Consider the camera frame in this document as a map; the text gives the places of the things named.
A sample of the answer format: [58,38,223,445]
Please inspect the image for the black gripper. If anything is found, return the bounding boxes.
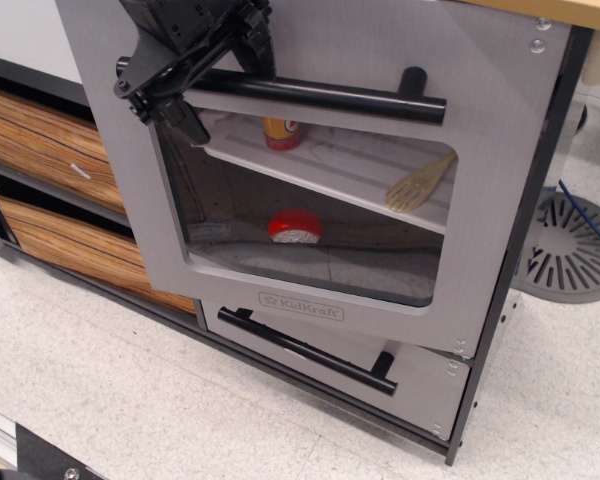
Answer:
[114,1,276,144]

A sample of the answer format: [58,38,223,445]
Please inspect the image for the black oven door handle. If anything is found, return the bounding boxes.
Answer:
[115,55,448,126]

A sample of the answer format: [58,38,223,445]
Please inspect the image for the grey toy oven door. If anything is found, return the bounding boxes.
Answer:
[58,1,572,358]

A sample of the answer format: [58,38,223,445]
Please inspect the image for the white oven shelf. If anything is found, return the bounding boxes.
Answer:
[202,111,456,234]

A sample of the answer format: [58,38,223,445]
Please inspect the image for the grey lower oven drawer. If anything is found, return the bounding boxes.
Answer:
[201,302,469,441]

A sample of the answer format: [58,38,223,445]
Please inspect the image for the red yellow toy bottle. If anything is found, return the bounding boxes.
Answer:
[263,117,300,151]

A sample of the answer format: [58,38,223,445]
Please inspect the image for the red white toy cheese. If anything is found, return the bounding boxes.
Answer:
[268,208,324,244]

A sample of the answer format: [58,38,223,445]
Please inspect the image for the upper wood grain bin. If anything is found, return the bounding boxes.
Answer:
[0,90,126,214]

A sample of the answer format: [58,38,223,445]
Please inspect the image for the wood grain bin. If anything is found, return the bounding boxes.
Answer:
[0,182,195,315]
[0,90,126,214]

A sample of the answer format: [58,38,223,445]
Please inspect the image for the lower wood grain bin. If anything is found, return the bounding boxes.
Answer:
[0,182,195,315]

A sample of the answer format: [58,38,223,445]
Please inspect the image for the wooden slotted spatula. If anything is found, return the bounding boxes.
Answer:
[385,151,458,213]

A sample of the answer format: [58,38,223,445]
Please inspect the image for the grey round slotted base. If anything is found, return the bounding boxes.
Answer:
[512,191,600,304]

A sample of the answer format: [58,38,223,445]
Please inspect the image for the wooden countertop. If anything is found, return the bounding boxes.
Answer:
[470,0,600,31]

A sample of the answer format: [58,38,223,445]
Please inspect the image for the blue cable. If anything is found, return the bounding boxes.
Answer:
[557,179,600,251]

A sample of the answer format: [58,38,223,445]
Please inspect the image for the black bracket with screw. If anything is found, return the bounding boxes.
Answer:
[15,423,104,480]

